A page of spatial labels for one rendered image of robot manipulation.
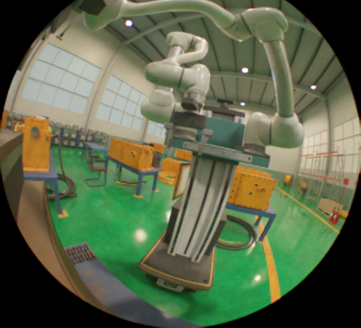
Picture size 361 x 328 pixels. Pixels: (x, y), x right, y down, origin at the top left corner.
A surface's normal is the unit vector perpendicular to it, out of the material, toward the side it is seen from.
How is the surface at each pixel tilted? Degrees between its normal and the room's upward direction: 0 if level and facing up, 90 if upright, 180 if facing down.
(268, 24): 144
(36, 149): 90
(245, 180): 90
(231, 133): 90
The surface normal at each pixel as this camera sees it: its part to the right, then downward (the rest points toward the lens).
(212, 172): -0.27, -0.07
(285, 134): -0.69, 0.56
